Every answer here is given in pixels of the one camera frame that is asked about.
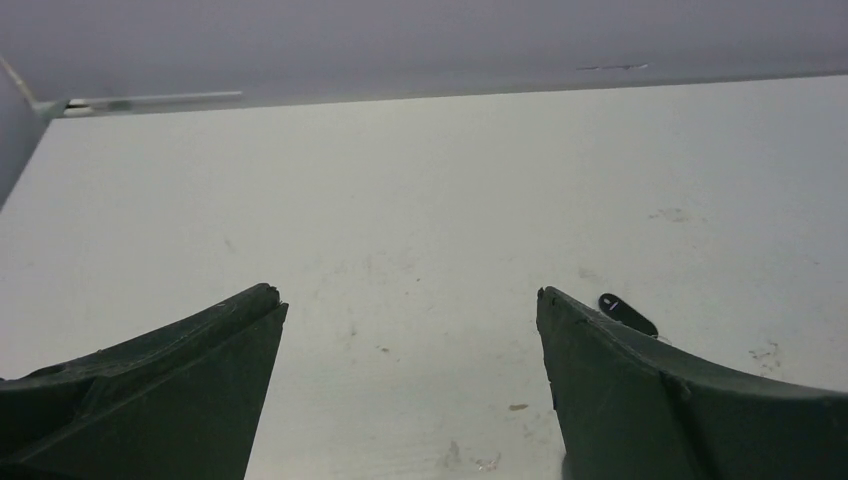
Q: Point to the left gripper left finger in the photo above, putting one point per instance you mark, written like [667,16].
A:
[180,402]

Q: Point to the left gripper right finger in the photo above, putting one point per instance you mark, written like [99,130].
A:
[633,407]

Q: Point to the key with black head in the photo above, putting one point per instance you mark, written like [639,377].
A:
[620,311]

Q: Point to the aluminium frame rail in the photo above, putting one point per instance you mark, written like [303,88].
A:
[88,107]

